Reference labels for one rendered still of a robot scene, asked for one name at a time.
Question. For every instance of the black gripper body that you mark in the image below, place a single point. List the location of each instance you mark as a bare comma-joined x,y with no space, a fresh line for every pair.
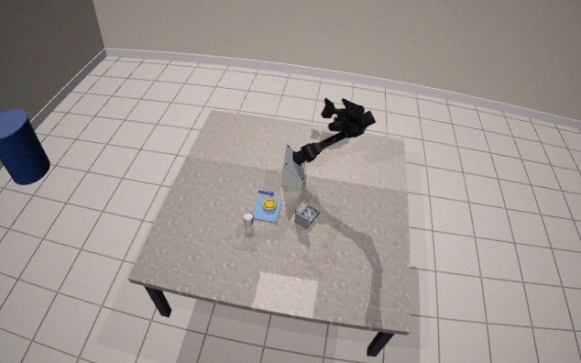
342,113

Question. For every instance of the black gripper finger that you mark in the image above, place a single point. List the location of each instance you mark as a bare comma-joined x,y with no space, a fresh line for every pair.
328,106
350,107

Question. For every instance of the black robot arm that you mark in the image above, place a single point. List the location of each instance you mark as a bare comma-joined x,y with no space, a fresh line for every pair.
310,151

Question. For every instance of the grey dish rack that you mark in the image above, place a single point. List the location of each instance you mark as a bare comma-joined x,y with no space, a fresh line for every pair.
306,217

